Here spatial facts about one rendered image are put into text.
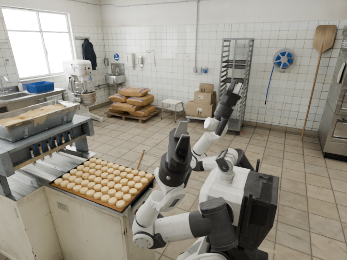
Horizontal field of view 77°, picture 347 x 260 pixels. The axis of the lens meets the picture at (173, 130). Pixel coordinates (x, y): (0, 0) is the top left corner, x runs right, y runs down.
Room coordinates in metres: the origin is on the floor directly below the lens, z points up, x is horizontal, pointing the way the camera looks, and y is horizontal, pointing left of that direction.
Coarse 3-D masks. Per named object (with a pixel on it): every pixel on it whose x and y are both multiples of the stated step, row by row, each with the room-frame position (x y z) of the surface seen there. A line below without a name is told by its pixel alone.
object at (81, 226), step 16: (48, 192) 1.26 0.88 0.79; (64, 192) 1.20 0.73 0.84; (144, 192) 1.20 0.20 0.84; (64, 208) 1.21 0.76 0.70; (80, 208) 1.14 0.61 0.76; (96, 208) 1.08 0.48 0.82; (64, 224) 1.23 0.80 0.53; (80, 224) 1.15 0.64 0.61; (96, 224) 1.08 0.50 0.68; (112, 224) 1.02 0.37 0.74; (128, 224) 1.02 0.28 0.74; (64, 240) 1.25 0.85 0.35; (80, 240) 1.17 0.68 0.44; (96, 240) 1.10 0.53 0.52; (112, 240) 1.03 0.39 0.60; (128, 240) 1.01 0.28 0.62; (64, 256) 1.27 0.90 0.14; (80, 256) 1.18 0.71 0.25; (96, 256) 1.11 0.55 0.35; (112, 256) 1.04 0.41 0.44; (128, 256) 1.00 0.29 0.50; (144, 256) 1.15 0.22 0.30
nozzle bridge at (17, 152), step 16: (64, 128) 1.51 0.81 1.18; (80, 128) 1.74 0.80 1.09; (0, 144) 1.24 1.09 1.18; (16, 144) 1.24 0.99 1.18; (32, 144) 1.36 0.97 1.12; (64, 144) 1.52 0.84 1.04; (80, 144) 1.79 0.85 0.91; (0, 160) 1.12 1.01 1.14; (16, 160) 1.25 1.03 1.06; (32, 160) 1.29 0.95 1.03; (0, 176) 1.17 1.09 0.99; (0, 192) 1.18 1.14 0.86
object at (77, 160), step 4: (60, 152) 1.66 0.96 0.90; (52, 156) 1.68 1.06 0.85; (56, 156) 1.66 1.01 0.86; (60, 156) 1.63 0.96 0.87; (64, 156) 1.61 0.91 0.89; (68, 156) 1.59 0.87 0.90; (72, 156) 1.59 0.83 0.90; (76, 156) 1.59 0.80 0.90; (64, 160) 1.62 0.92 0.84; (68, 160) 1.60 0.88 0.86; (72, 160) 1.57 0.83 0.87; (76, 160) 1.55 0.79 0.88; (80, 160) 1.53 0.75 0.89; (84, 160) 1.52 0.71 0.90; (76, 164) 1.56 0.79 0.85; (152, 184) 1.25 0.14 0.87
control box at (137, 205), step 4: (148, 192) 1.20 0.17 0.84; (144, 196) 1.17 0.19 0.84; (148, 196) 1.18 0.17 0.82; (140, 200) 1.13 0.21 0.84; (144, 200) 1.14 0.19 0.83; (136, 204) 1.09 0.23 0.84; (140, 204) 1.10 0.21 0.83; (132, 208) 1.05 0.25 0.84; (136, 208) 1.06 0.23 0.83; (132, 212) 1.02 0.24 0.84; (132, 216) 1.02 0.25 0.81; (132, 220) 1.02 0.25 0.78; (132, 224) 1.02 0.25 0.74
